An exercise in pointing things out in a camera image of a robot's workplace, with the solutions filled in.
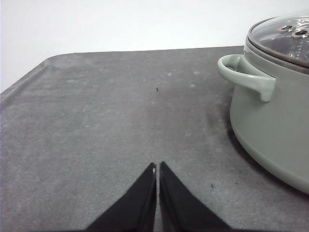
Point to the gray table mat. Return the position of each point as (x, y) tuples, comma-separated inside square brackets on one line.
[(133, 141)]

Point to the green electric steamer pot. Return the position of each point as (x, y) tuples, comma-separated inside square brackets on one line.
[(269, 114)]

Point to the glass steamer lid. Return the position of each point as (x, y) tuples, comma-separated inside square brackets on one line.
[(284, 38)]

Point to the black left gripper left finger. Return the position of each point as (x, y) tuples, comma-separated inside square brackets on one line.
[(136, 212)]

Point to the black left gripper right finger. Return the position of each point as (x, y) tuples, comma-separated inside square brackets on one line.
[(180, 210)]

